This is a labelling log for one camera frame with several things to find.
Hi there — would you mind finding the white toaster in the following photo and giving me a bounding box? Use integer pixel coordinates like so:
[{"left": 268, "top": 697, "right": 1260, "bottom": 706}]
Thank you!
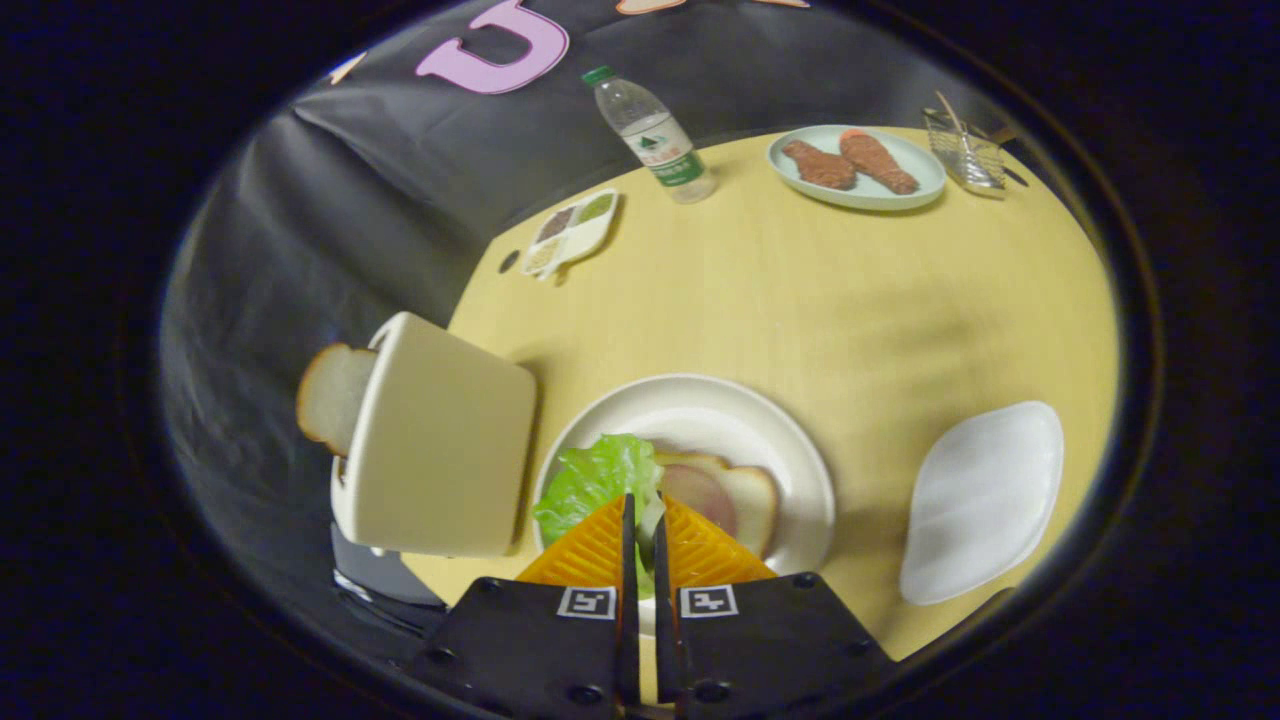
[{"left": 330, "top": 311, "right": 538, "bottom": 559}]

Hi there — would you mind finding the clear plastic water bottle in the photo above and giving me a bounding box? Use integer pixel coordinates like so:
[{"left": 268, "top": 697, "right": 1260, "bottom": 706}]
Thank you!
[{"left": 582, "top": 65, "right": 718, "bottom": 205}]

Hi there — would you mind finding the pink ham slice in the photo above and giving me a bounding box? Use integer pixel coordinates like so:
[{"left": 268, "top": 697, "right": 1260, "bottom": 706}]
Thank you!
[{"left": 658, "top": 463, "right": 739, "bottom": 538}]

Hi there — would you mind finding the thick white bread slice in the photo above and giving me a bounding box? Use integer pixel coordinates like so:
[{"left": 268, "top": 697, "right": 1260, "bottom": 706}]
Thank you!
[{"left": 296, "top": 343, "right": 378, "bottom": 458}]

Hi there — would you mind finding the small divided seasoning dish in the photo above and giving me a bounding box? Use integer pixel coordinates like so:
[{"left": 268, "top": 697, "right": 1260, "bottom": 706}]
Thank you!
[{"left": 520, "top": 189, "right": 620, "bottom": 281}]

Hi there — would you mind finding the dark brown meat piece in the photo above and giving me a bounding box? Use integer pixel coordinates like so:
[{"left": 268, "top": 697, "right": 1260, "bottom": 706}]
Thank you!
[{"left": 782, "top": 139, "right": 859, "bottom": 191}]

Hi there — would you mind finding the reddish brown meat piece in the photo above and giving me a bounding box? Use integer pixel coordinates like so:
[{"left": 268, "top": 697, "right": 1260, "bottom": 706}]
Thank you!
[{"left": 838, "top": 129, "right": 920, "bottom": 195}]

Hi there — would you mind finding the white leaf-shaped plate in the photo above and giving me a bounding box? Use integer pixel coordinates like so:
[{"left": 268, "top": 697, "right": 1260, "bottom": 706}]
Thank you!
[{"left": 898, "top": 401, "right": 1065, "bottom": 607}]

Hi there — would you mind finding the clear glass container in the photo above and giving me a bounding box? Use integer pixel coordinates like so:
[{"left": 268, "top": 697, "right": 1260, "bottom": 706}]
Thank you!
[{"left": 921, "top": 105, "right": 1008, "bottom": 193}]

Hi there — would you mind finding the thin toast slice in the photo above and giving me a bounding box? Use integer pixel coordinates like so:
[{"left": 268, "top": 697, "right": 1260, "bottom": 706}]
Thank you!
[{"left": 655, "top": 452, "right": 780, "bottom": 559}]

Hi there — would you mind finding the round cream plate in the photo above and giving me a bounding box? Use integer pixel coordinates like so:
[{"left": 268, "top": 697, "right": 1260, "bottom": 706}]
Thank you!
[{"left": 530, "top": 373, "right": 837, "bottom": 641}]

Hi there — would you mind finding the wooden stick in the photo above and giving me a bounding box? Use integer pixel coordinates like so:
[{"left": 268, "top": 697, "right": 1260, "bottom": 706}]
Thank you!
[{"left": 934, "top": 91, "right": 973, "bottom": 146}]

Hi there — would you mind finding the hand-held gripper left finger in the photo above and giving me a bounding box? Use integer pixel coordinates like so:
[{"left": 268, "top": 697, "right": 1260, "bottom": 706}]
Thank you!
[{"left": 400, "top": 490, "right": 642, "bottom": 719}]

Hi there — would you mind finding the light green plate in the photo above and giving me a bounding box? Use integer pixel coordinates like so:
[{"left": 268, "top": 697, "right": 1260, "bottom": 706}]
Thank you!
[{"left": 767, "top": 124, "right": 947, "bottom": 212}]

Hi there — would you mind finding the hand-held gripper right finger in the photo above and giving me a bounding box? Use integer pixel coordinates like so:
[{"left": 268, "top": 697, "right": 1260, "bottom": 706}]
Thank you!
[{"left": 652, "top": 494, "right": 898, "bottom": 720}]

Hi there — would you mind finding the green lettuce leaf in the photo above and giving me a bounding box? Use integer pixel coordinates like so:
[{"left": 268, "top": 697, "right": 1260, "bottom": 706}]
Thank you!
[{"left": 531, "top": 433, "right": 666, "bottom": 601}]

